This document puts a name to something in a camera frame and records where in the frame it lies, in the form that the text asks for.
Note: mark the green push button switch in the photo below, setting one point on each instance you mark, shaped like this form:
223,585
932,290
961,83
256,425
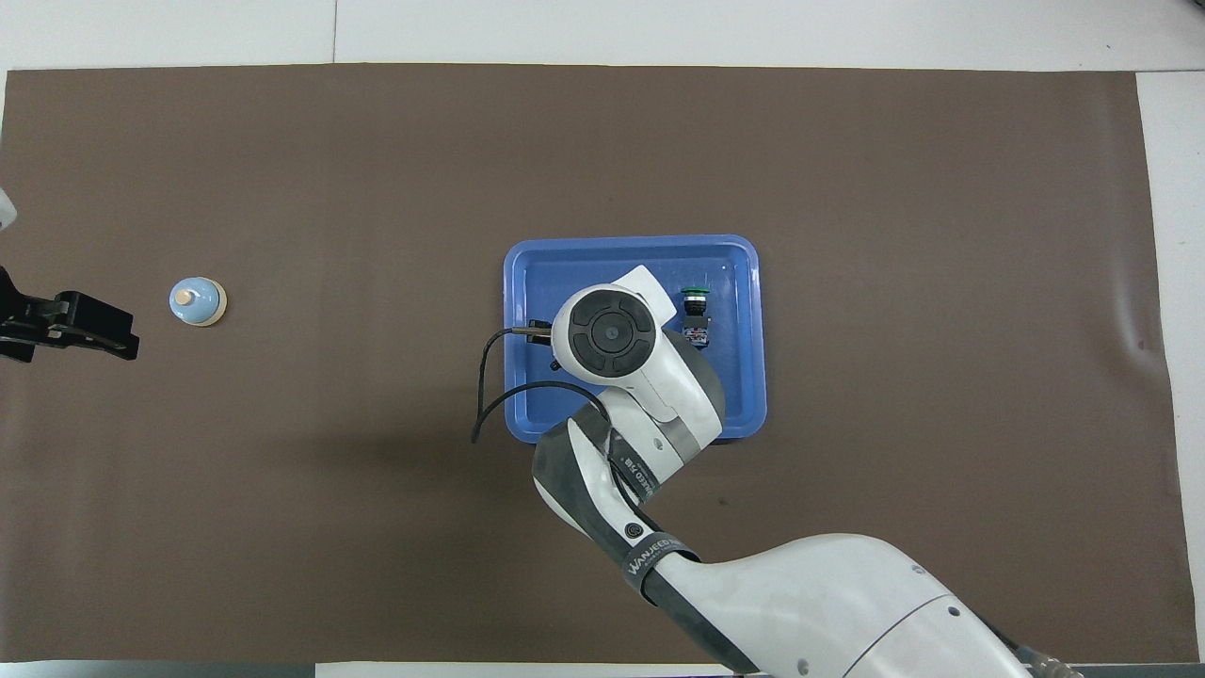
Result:
696,325

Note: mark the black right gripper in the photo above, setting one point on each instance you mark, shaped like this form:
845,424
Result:
541,336

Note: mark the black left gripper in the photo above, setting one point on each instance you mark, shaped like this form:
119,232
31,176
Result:
24,315

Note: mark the brown table mat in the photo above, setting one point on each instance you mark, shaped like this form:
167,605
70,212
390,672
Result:
377,518

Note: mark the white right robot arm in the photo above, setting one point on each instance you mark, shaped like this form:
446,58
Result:
800,603

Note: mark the blue plastic tray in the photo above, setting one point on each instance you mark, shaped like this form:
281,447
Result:
734,395

